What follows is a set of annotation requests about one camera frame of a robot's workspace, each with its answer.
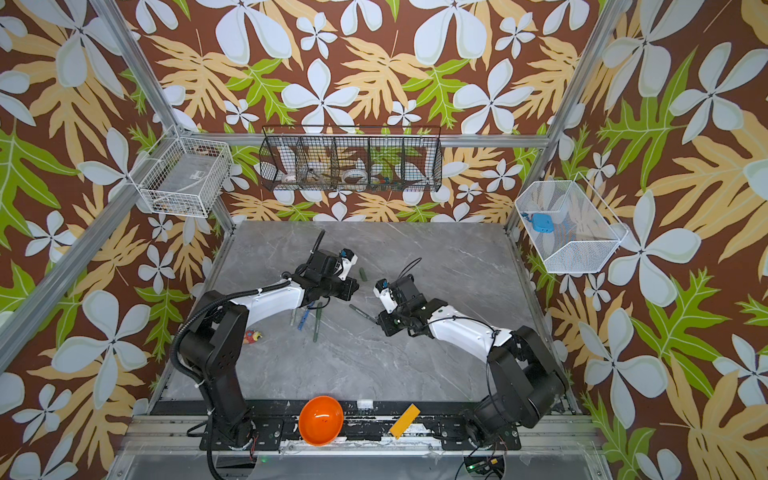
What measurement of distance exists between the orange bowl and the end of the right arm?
238 millimetres

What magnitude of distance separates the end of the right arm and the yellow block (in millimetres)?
214

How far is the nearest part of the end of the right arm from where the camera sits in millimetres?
637

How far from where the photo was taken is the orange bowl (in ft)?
2.36

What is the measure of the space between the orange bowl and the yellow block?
0.14m

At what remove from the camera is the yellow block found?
0.76 metres
